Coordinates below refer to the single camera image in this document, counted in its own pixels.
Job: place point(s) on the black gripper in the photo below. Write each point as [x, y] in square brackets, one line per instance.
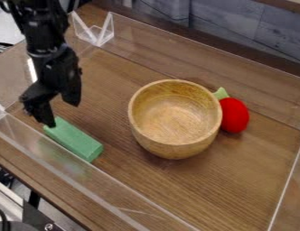
[58, 77]

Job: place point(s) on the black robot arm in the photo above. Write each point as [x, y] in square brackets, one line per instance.
[43, 22]

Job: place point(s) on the clear acrylic tray enclosure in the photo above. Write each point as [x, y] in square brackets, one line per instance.
[238, 186]

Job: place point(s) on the green rectangular stick block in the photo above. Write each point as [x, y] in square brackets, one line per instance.
[75, 140]

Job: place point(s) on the red plush strawberry toy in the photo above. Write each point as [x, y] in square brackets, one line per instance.
[234, 112]

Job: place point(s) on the clear acrylic corner bracket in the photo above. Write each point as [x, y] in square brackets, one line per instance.
[95, 35]

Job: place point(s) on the brown wooden bowl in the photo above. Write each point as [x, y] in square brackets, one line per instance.
[174, 117]

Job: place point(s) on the black table leg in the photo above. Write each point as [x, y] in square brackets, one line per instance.
[34, 199]

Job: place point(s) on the black equipment with cable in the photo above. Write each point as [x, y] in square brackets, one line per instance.
[27, 219]

